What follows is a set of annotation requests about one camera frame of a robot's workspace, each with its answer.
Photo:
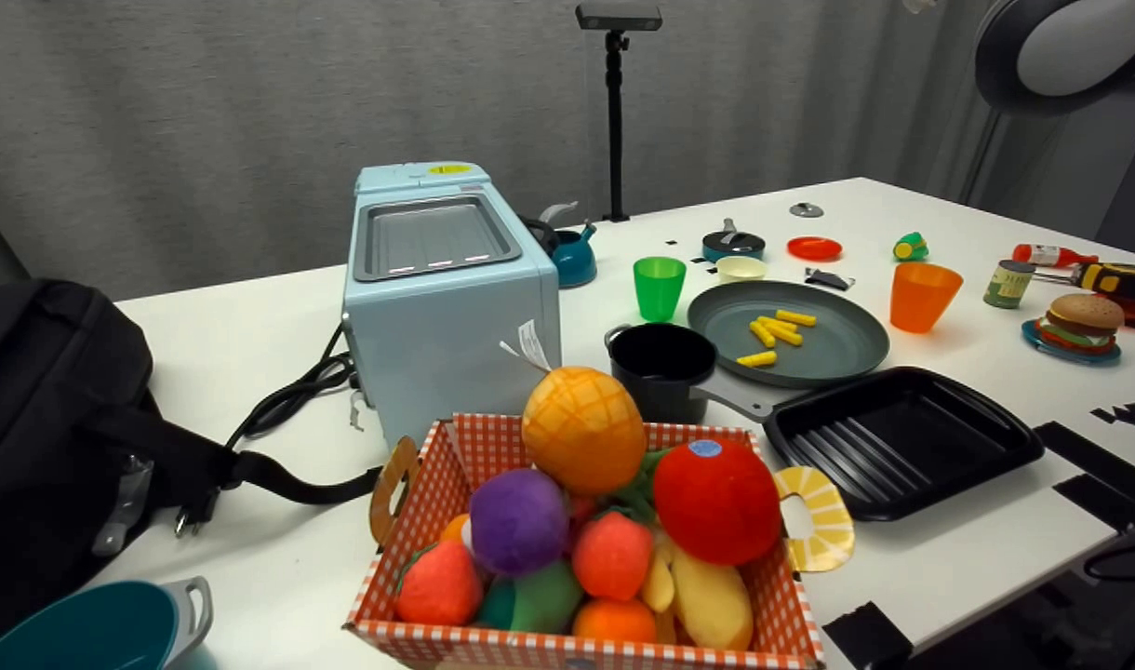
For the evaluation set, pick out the red round lid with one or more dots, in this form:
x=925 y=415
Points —
x=817 y=246

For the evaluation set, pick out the orange plastic cup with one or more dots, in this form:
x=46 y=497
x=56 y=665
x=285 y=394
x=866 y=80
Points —
x=925 y=301

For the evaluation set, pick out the red ketchup bottle toy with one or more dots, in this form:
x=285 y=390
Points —
x=1048 y=257

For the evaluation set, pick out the small teal plate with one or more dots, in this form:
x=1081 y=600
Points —
x=1037 y=342

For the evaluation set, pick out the dark brown yellow container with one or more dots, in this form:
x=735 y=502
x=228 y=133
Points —
x=1127 y=296

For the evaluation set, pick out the orange plush pineapple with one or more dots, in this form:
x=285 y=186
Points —
x=584 y=430

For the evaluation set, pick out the red-orange plush peach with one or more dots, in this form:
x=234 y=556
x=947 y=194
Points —
x=439 y=582
x=612 y=556

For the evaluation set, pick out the grey curtain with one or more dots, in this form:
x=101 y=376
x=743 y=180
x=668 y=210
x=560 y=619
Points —
x=279 y=97

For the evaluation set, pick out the small toy can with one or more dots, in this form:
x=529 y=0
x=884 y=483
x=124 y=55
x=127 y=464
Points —
x=1007 y=283

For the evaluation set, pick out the black grill tray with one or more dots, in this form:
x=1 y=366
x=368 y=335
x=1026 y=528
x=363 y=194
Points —
x=900 y=441

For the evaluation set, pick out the small silver disc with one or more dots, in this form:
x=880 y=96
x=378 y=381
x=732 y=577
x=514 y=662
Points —
x=805 y=210

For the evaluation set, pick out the red plush tomato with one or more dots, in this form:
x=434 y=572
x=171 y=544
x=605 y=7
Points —
x=717 y=505

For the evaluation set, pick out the small black pot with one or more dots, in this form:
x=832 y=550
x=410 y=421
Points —
x=658 y=360

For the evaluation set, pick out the light blue toaster oven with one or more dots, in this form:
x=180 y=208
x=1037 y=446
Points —
x=449 y=335

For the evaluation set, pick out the small cream bowl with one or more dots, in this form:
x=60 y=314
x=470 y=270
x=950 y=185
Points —
x=743 y=270

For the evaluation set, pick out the green yellow toy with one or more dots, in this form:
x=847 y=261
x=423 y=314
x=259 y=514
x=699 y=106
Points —
x=909 y=246

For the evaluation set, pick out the yellow plush banana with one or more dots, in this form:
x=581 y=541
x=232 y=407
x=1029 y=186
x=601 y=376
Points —
x=712 y=600

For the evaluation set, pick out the yellow pineapple slice toy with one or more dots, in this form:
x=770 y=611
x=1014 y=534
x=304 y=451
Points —
x=826 y=524

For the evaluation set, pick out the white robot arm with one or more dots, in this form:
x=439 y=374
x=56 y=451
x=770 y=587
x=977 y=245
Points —
x=1074 y=50

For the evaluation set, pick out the teal toy kettle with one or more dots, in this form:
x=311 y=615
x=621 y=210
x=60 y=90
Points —
x=574 y=257

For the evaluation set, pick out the purple plush fruit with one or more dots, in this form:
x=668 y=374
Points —
x=518 y=524

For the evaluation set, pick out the orange plush fruit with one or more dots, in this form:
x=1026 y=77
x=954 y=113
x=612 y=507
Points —
x=614 y=619

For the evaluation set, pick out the black camera stand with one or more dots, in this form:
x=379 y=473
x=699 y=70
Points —
x=614 y=113

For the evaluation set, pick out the toy burger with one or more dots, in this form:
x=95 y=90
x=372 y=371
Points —
x=1081 y=323

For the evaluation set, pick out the green plush fruit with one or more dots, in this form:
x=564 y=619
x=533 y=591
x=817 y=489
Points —
x=545 y=596

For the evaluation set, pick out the yellow toy fry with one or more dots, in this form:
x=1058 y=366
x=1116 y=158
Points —
x=756 y=360
x=799 y=317
x=761 y=334
x=786 y=334

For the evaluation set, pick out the grey plate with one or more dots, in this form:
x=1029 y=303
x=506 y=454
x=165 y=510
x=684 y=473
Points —
x=847 y=342

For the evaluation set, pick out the green plastic cup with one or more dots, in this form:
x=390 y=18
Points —
x=658 y=292

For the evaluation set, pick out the black backpack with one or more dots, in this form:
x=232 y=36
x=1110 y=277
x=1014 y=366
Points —
x=46 y=411

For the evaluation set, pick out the dark bowl with lid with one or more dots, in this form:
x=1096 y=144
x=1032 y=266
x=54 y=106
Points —
x=732 y=245

